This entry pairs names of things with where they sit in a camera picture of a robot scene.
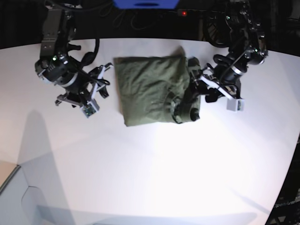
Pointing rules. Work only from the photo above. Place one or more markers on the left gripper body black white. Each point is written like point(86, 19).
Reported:
point(206, 78)

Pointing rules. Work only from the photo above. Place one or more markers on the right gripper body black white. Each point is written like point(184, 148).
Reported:
point(81, 89)

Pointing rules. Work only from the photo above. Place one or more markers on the olive green t-shirt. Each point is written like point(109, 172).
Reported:
point(156, 89)

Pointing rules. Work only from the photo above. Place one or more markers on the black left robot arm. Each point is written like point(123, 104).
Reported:
point(228, 24)

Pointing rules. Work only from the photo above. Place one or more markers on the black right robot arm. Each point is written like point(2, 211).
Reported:
point(57, 67)

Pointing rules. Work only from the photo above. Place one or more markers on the black power strip red light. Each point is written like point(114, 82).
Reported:
point(197, 13)

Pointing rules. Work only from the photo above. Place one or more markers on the blue box at table back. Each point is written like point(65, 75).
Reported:
point(146, 4)

